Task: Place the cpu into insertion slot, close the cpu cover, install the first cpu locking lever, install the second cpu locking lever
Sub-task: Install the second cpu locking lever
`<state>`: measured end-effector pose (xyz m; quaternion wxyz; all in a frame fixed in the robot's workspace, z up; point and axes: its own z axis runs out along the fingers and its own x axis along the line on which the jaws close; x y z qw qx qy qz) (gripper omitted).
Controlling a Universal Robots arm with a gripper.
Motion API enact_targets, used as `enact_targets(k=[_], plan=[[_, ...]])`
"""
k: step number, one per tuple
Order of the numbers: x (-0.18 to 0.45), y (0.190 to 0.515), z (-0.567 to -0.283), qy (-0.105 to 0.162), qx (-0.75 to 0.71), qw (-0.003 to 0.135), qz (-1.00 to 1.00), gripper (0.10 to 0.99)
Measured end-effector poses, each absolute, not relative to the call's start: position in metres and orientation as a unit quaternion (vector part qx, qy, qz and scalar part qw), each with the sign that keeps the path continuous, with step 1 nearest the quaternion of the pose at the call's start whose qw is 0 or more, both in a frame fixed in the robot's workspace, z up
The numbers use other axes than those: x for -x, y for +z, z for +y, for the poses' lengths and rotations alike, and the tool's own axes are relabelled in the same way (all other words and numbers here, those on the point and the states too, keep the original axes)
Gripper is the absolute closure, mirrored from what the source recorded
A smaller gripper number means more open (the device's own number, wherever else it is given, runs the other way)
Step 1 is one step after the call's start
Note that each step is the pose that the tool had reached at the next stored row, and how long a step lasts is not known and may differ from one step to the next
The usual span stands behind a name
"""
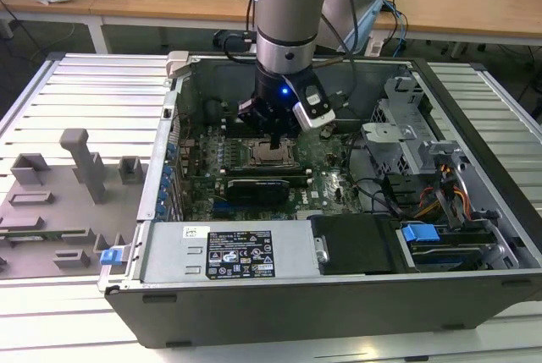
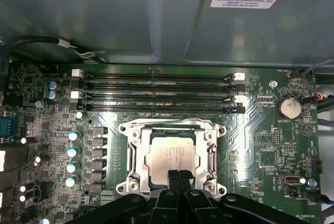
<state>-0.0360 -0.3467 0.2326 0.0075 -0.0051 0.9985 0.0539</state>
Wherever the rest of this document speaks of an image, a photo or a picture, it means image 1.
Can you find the black open PC case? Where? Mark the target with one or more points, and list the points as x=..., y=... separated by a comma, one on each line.
x=296, y=316

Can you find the black graphics card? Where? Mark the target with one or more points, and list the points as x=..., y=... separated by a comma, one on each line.
x=258, y=194

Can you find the black plastic shroud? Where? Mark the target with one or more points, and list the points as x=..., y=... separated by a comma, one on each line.
x=355, y=244

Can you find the black hard disk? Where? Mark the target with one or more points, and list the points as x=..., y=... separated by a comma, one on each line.
x=453, y=255

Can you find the blue case latch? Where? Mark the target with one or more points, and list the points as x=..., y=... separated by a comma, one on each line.
x=109, y=257

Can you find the black label sticker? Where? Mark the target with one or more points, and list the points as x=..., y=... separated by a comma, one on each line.
x=239, y=253

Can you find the blue card retention clip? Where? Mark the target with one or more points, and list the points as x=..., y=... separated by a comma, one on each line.
x=163, y=200
x=161, y=211
x=168, y=173
x=171, y=151
x=165, y=187

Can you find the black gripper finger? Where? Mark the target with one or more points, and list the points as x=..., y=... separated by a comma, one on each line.
x=278, y=143
x=272, y=143

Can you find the silver metal drive cage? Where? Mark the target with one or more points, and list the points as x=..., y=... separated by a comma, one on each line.
x=383, y=136

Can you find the round coin battery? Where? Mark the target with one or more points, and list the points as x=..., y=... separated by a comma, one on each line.
x=326, y=131

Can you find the green RAM stick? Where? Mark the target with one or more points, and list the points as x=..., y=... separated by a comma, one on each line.
x=42, y=235

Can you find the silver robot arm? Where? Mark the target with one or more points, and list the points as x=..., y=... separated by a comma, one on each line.
x=288, y=12

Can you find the silver power supply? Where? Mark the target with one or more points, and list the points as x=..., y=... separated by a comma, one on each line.
x=169, y=253

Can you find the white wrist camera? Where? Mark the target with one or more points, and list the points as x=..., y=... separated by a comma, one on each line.
x=315, y=113

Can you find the green motherboard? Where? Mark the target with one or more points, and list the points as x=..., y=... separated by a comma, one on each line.
x=330, y=185

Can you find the blue expansion slot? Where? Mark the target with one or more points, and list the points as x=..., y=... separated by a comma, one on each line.
x=222, y=211

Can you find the blue disk carrier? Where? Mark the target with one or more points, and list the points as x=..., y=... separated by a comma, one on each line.
x=420, y=234

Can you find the silver finned heatsink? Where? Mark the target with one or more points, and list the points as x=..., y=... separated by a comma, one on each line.
x=305, y=214

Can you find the grey parts rack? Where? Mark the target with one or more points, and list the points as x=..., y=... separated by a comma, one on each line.
x=63, y=210

